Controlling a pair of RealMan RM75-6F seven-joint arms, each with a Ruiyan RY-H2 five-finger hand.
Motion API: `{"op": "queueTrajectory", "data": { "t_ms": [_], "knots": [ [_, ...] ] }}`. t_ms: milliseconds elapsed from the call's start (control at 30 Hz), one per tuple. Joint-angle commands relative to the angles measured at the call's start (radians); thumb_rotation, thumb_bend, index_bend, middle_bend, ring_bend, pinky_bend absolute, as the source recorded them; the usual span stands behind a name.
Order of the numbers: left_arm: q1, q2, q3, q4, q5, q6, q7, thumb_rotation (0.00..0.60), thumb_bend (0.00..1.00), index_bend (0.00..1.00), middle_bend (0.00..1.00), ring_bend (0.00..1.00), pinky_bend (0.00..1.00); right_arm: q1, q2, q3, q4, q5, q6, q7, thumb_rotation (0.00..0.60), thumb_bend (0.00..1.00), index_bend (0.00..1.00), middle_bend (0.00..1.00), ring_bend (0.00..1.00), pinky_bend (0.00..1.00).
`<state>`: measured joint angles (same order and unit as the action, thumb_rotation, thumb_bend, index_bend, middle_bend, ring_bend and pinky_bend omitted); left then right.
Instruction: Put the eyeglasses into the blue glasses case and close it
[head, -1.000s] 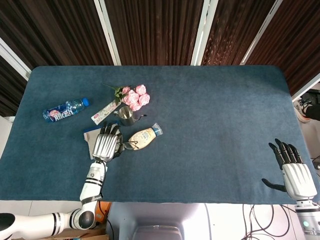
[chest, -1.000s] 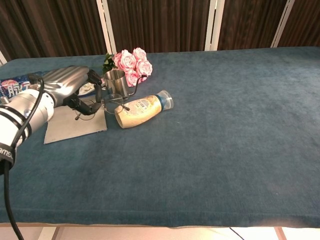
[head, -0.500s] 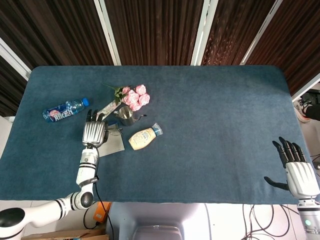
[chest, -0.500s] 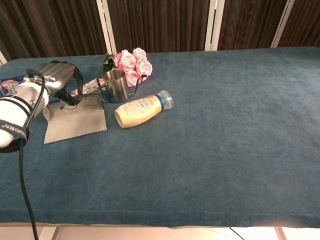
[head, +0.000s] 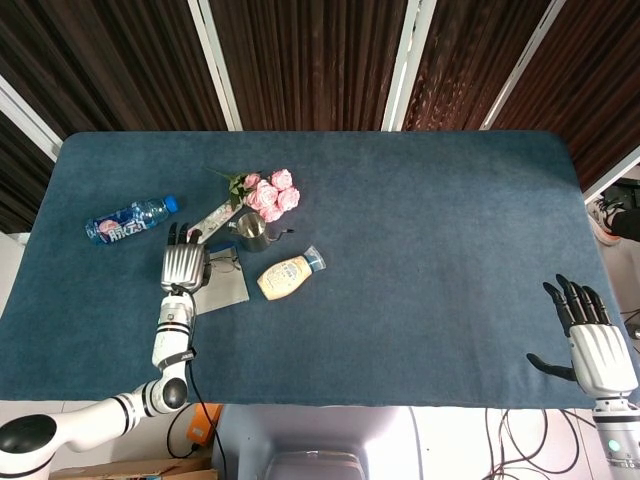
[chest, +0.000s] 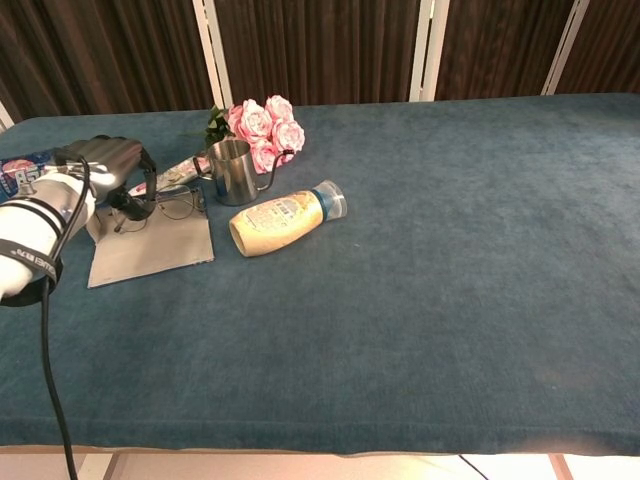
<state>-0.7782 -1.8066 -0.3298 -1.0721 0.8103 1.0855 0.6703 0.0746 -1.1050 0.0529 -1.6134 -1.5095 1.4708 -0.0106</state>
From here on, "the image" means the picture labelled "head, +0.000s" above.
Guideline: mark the steel gooseneck pouring pitcher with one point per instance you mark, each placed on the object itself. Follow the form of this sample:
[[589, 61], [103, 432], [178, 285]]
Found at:
[[252, 232]]

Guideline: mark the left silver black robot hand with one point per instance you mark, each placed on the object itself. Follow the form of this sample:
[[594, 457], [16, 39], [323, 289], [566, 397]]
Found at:
[[185, 267]]

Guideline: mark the blue labelled drink bottle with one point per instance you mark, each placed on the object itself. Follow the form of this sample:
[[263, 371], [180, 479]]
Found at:
[[125, 225]]

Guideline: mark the thin metal frame eyeglasses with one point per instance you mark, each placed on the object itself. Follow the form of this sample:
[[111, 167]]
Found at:
[[226, 264]]

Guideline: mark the dark brown pleated curtain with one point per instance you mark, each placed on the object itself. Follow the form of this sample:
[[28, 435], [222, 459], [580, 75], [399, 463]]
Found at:
[[310, 60], [110, 60], [20, 180], [470, 60], [590, 80]]

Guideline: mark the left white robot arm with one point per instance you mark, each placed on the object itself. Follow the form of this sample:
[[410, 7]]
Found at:
[[170, 335]]

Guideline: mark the black trouser leg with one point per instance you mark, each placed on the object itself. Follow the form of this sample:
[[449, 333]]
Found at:
[[627, 220]]

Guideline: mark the floral print tube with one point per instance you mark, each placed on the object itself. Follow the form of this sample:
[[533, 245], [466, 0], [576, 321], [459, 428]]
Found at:
[[215, 220]]

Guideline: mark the white screen frame post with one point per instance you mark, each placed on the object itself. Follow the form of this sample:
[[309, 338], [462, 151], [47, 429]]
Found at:
[[615, 175], [407, 65], [520, 70], [30, 120], [215, 65]]

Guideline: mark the brown cardboard box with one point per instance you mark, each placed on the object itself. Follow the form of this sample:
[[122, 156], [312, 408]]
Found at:
[[130, 469]]

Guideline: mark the pink artificial rose bouquet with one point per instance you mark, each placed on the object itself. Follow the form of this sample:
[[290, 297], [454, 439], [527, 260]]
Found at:
[[267, 196]]

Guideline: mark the white sneaker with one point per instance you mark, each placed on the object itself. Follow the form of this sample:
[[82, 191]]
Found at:
[[604, 220]]

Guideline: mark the blue velvet tablecloth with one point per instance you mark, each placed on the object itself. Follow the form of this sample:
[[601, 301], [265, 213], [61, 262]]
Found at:
[[400, 250]]

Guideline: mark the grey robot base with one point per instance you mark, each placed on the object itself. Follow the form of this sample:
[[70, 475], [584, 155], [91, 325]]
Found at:
[[310, 440]]

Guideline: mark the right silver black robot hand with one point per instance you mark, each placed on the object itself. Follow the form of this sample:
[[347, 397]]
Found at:
[[600, 355]]

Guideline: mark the cream squeeze sauce bottle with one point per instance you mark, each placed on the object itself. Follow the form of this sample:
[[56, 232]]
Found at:
[[285, 277]]

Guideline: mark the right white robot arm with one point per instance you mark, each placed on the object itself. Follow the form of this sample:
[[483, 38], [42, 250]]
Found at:
[[615, 440]]

